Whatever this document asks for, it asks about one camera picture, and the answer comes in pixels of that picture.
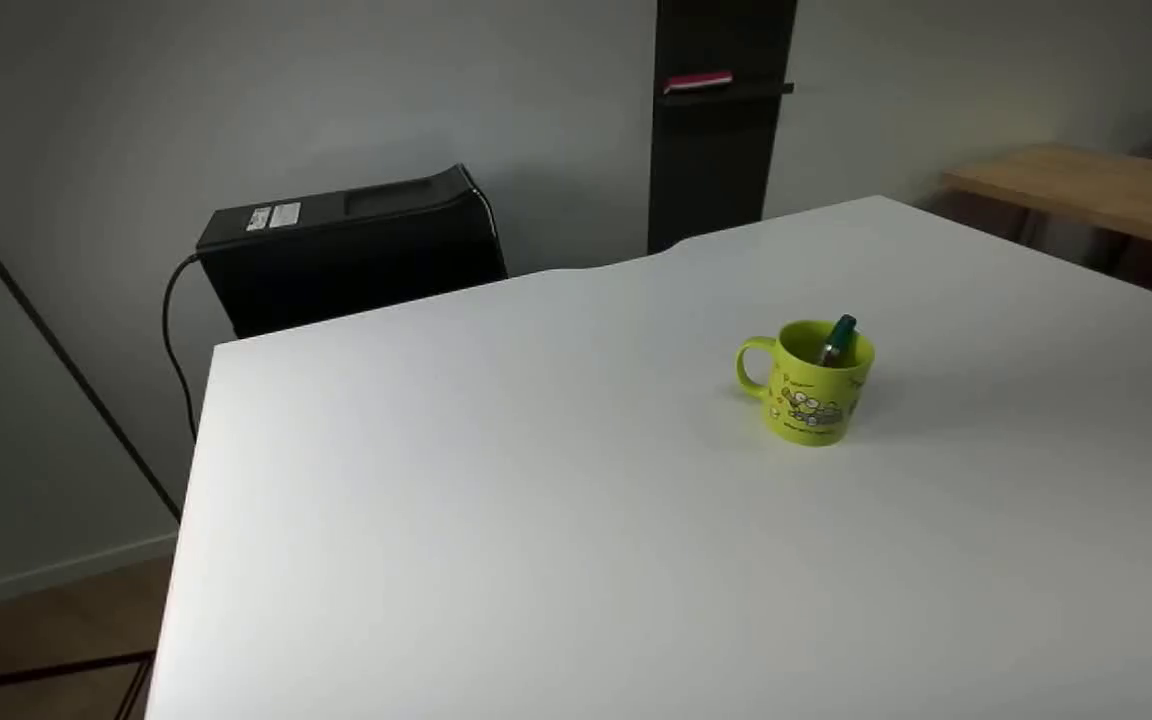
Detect green marker pen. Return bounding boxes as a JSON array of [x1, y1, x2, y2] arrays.
[[819, 315, 857, 367]]

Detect black computer tower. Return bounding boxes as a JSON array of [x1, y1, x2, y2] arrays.
[[198, 163, 509, 336]]

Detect green ceramic mug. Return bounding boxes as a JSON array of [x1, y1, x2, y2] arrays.
[[737, 321, 875, 447]]

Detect dark tall shelf column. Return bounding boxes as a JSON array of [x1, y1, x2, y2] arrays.
[[650, 0, 802, 253]]

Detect pink item on shelf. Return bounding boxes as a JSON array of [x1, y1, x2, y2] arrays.
[[660, 74, 737, 95]]

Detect black diagonal tripod leg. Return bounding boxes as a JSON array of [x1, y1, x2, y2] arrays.
[[0, 262, 185, 524]]

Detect wooden side table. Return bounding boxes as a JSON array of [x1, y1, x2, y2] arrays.
[[942, 146, 1152, 245]]

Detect black power cable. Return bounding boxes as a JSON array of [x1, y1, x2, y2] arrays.
[[162, 253, 213, 442]]

